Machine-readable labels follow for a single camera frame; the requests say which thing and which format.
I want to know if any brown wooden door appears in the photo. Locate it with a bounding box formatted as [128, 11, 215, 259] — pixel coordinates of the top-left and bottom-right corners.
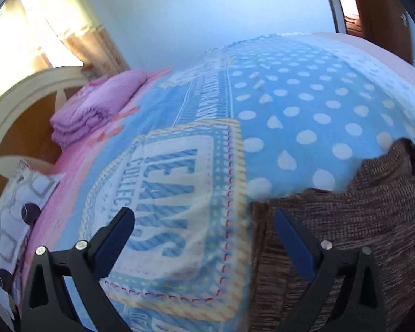
[346, 0, 415, 63]

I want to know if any brown door frame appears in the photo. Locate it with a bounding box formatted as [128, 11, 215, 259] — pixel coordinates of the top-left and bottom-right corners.
[320, 0, 348, 35]

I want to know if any folded pink quilt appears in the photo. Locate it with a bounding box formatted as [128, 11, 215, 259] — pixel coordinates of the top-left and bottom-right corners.
[50, 69, 147, 149]

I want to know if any bed with blue sheet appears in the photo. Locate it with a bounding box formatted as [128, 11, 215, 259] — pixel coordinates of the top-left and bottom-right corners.
[21, 33, 415, 332]

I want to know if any pink dotted bed sheet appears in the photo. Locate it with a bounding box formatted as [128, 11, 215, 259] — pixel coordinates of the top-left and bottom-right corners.
[311, 31, 415, 87]

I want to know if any brown knit sweater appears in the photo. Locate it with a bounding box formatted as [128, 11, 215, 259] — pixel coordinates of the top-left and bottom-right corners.
[250, 138, 415, 332]

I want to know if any cream wooden bed headboard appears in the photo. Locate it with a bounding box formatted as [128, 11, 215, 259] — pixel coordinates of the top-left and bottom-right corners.
[0, 66, 90, 222]

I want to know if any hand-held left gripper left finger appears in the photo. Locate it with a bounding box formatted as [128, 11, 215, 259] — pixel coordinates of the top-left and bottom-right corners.
[21, 207, 135, 332]

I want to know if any grey patterned pillow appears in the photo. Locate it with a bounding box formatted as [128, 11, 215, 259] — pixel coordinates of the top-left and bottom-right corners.
[0, 161, 66, 319]

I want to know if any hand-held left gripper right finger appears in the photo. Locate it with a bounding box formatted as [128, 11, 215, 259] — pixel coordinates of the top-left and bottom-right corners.
[275, 208, 388, 332]

